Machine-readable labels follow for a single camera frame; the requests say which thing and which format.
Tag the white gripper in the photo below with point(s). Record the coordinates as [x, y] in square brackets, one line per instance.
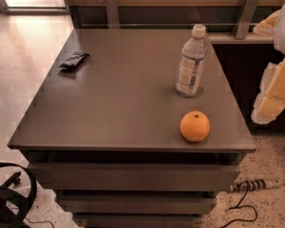
[270, 101]

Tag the orange fruit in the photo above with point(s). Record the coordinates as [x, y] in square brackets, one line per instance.
[195, 126]

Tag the wooden shelf ledge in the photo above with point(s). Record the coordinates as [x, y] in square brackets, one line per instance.
[226, 38]

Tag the clear plastic water bottle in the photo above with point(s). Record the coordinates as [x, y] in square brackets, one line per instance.
[192, 59]

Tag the striped power strip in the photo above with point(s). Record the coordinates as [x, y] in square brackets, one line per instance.
[253, 185]

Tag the grey drawer cabinet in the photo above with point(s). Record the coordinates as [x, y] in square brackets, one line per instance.
[107, 139]

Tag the black office chair base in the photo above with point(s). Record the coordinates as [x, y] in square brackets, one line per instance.
[14, 207]

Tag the right metal bracket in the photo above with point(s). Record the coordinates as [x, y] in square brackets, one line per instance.
[245, 17]

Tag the metal bracket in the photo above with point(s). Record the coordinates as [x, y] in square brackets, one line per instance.
[112, 14]
[245, 17]

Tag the left metal bracket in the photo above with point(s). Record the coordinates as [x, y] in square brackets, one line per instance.
[112, 14]

